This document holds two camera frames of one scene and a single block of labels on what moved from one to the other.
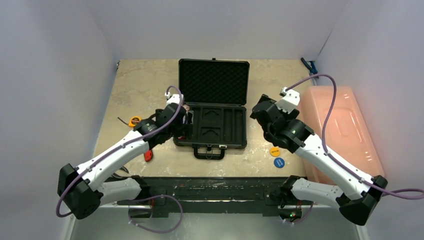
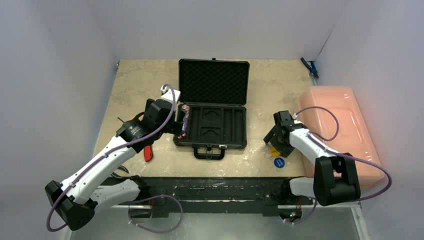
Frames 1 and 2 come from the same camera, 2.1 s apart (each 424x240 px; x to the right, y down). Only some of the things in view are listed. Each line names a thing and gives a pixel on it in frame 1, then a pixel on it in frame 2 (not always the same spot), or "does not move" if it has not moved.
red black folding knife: [148, 155] does not move
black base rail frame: [165, 195] does not move
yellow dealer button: [274, 151] does not move
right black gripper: [262, 108] to [281, 133]
